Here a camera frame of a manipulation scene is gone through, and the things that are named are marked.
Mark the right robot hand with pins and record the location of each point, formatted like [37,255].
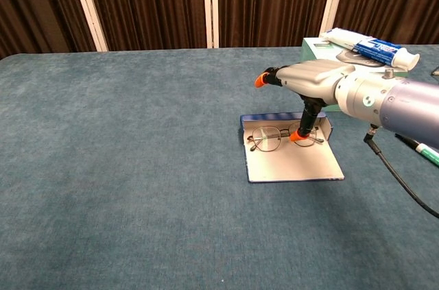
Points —
[308,77]

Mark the black-rimmed eyeglasses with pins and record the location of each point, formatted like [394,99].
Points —
[265,139]

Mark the blue box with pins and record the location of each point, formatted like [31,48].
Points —
[291,166]

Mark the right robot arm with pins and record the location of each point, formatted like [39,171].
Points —
[404,105]

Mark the green white product box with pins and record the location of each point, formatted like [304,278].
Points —
[315,50]

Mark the blue white toothpaste tube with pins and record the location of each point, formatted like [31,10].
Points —
[374,48]

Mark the white marker with black cap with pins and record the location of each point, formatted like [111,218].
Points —
[427,151]

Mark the blue felt table mat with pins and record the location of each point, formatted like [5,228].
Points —
[120,166]

